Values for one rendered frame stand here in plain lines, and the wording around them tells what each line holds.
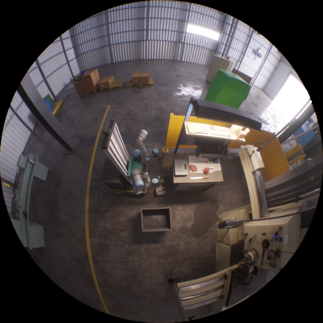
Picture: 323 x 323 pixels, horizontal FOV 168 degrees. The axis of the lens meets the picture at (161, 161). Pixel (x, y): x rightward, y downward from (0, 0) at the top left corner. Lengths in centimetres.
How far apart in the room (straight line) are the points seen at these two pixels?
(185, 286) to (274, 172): 398
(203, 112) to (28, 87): 323
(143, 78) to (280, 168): 645
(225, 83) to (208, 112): 268
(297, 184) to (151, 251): 308
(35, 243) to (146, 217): 389
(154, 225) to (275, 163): 401
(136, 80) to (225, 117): 505
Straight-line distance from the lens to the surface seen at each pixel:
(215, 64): 756
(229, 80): 361
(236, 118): 113
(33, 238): 454
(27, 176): 431
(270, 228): 180
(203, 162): 197
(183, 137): 154
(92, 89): 647
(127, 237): 274
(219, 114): 102
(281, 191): 233
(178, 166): 171
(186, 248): 286
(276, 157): 427
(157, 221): 227
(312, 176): 213
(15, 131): 828
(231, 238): 263
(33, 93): 316
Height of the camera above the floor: 257
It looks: 65 degrees down
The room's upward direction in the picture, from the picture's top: 8 degrees clockwise
